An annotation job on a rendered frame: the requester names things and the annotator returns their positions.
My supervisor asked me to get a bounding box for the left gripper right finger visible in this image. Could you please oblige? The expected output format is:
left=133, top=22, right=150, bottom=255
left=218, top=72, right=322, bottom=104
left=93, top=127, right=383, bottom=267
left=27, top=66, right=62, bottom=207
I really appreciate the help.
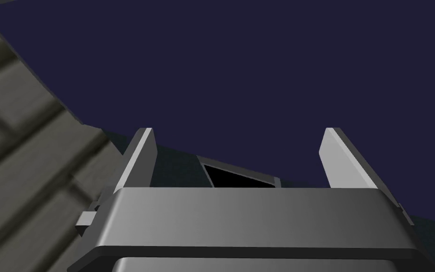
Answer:
left=318, top=127, right=399, bottom=208

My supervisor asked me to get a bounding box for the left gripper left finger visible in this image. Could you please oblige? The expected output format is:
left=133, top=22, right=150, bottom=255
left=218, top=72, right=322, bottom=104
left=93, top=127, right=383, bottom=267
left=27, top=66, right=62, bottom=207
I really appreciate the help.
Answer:
left=112, top=127, right=158, bottom=195

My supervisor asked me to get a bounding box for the grey-framed black window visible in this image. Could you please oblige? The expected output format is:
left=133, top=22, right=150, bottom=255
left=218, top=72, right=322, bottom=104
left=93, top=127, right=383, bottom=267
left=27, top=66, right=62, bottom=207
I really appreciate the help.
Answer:
left=196, top=155, right=282, bottom=188

